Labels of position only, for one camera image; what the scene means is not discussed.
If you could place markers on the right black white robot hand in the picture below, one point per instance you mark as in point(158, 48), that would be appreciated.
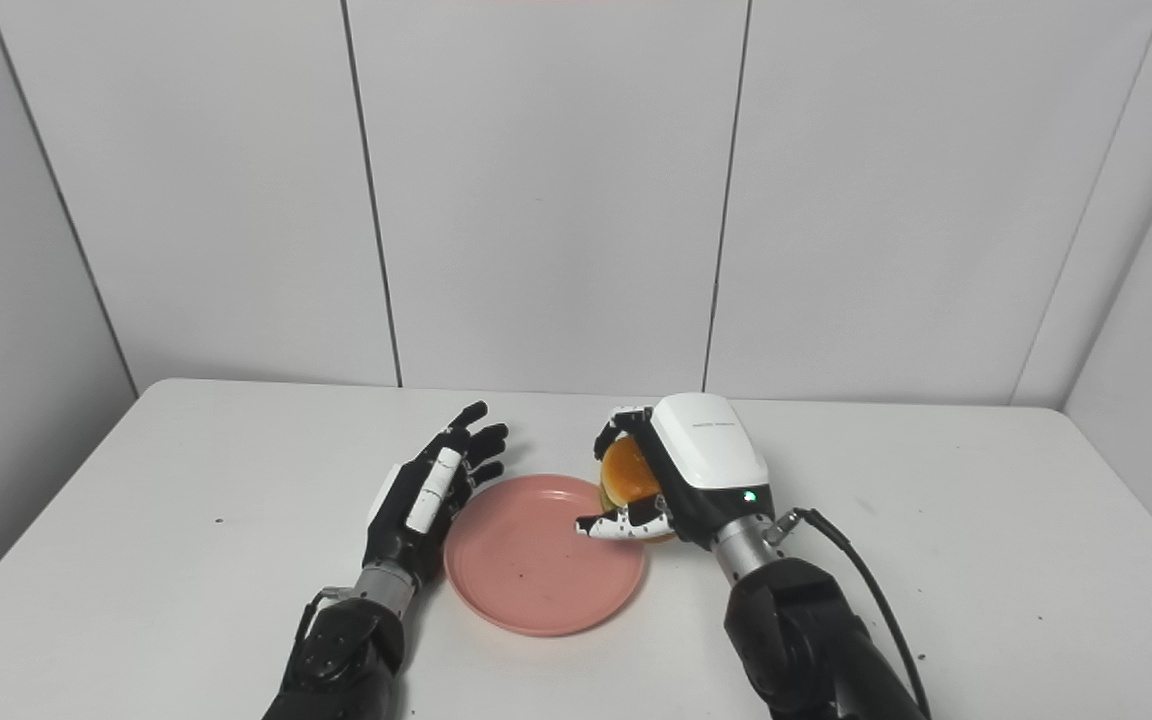
point(711, 460)

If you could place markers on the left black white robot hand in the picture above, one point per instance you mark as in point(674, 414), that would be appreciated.
point(416, 515)

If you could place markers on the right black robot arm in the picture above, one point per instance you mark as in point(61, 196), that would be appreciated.
point(806, 630)

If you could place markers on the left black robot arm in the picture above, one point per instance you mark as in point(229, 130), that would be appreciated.
point(346, 650)

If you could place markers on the pink round plate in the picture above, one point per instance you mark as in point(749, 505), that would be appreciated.
point(526, 565)

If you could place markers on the toy hamburger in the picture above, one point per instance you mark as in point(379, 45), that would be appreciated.
point(626, 475)

